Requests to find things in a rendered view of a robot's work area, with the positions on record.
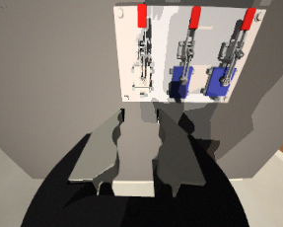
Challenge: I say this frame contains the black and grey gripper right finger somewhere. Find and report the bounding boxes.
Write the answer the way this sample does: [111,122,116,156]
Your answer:
[157,109,249,227]

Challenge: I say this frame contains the red-handled toggle clamp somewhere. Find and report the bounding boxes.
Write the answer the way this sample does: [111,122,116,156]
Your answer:
[134,4,150,86]

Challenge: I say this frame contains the toggle clamp with red handle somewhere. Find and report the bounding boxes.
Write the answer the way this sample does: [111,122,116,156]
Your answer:
[177,6,201,85]
[218,8,256,86]

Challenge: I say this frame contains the white fixture plate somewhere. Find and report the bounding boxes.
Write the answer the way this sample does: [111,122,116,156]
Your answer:
[113,6,262,103]

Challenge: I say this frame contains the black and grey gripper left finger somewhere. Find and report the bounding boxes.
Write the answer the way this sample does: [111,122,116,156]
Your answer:
[21,109,125,227]

